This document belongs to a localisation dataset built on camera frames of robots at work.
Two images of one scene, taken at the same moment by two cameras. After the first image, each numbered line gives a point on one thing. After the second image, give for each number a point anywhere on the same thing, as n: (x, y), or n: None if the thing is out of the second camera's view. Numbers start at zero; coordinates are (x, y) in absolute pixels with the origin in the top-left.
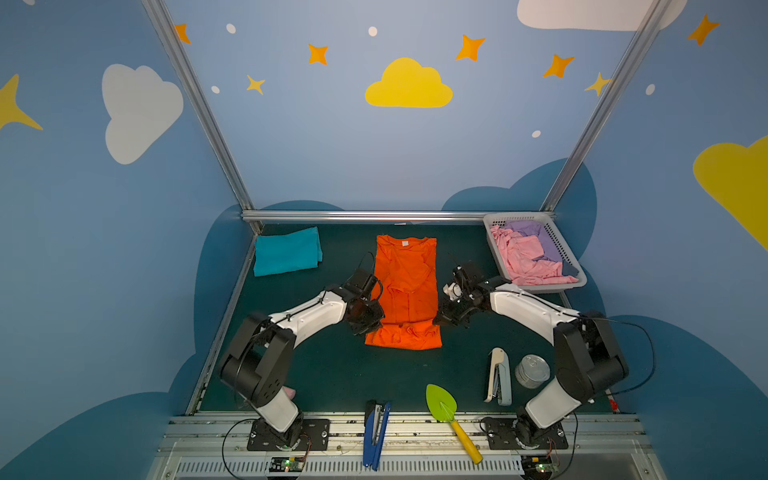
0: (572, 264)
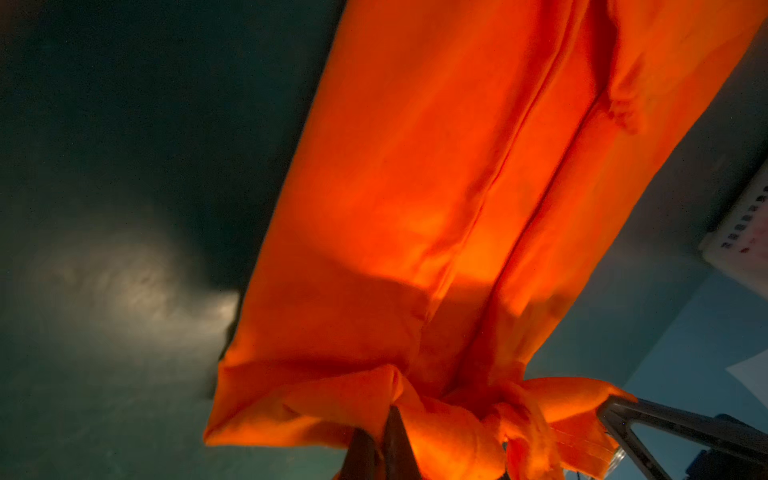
0: (738, 242)
